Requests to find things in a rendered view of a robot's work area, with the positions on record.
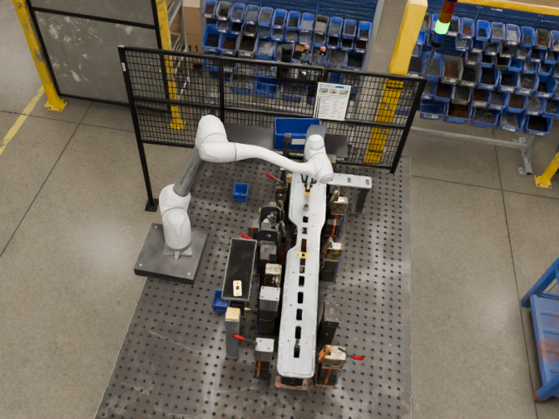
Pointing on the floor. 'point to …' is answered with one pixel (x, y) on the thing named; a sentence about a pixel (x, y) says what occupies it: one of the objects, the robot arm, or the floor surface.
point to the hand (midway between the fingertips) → (308, 186)
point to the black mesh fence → (248, 101)
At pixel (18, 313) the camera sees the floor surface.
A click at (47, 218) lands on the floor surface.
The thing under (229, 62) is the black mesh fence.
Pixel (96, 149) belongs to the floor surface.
